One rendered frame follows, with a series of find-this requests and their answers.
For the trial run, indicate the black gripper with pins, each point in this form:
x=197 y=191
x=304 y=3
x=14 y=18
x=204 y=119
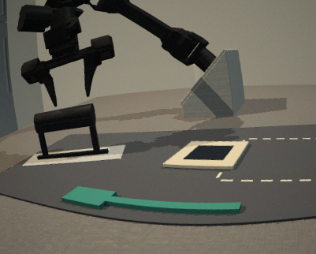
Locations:
x=35 y=70

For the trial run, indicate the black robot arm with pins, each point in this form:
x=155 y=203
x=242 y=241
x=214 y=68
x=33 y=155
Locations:
x=177 y=41

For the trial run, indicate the cream square tile with black centre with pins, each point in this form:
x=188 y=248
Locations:
x=208 y=155

